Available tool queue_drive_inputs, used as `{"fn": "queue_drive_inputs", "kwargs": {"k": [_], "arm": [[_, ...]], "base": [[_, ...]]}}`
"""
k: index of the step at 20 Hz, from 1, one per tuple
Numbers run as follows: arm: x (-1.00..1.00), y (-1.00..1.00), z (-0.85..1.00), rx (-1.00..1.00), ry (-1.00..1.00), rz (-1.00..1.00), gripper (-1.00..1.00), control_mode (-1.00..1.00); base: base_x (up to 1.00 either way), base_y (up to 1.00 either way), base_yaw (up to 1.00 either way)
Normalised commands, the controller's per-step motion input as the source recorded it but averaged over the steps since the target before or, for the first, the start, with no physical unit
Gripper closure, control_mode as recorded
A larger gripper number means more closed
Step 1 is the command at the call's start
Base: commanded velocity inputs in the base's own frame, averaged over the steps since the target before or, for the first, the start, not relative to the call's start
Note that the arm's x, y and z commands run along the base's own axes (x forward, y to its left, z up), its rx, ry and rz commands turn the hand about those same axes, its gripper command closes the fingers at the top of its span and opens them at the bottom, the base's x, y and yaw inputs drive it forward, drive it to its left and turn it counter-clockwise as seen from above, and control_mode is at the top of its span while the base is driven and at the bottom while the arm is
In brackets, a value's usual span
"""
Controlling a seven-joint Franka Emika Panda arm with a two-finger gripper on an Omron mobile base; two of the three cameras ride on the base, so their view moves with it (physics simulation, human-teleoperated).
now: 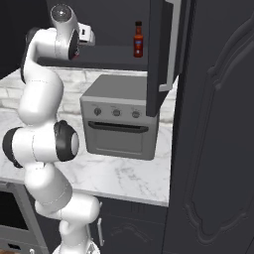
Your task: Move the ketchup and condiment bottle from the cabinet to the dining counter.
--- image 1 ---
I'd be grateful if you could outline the dark base cabinet door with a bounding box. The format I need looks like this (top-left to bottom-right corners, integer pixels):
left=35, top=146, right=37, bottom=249
left=88, top=195, right=170, bottom=254

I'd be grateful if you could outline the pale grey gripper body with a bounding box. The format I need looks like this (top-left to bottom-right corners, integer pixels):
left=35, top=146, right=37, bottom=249
left=86, top=30, right=97, bottom=48

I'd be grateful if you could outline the dark toaster oven door handle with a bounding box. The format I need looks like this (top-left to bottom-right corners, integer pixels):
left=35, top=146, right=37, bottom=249
left=87, top=120, right=150, bottom=134

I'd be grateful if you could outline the grey base cabinet handle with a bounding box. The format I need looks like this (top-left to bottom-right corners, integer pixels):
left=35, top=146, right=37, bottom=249
left=96, top=217, right=105, bottom=248

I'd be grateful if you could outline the dark tall cabinet panel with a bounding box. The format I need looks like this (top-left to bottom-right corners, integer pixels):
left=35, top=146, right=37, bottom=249
left=161, top=0, right=254, bottom=254

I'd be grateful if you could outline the toaster oven door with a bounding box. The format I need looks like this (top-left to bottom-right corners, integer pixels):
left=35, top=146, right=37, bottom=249
left=86, top=119, right=151, bottom=156

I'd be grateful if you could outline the dark wall cabinet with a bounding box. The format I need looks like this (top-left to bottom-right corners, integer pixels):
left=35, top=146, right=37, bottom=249
left=35, top=0, right=151, bottom=72

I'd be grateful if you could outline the grey built-in oven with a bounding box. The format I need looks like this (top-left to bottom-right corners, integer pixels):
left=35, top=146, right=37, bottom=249
left=0, top=181, right=50, bottom=254

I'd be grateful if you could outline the dark open cabinet door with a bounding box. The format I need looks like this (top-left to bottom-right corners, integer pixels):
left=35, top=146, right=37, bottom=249
left=146, top=0, right=184, bottom=118
left=0, top=0, right=51, bottom=80

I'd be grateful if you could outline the grey toaster oven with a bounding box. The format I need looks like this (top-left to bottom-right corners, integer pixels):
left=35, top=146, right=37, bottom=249
left=79, top=73, right=161, bottom=162

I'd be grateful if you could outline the grey cabinet door handle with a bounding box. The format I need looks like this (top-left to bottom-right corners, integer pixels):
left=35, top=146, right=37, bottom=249
left=158, top=0, right=183, bottom=93

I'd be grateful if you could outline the red hot sauce bottle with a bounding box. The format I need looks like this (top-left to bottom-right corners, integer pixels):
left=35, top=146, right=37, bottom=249
left=133, top=21, right=145, bottom=59

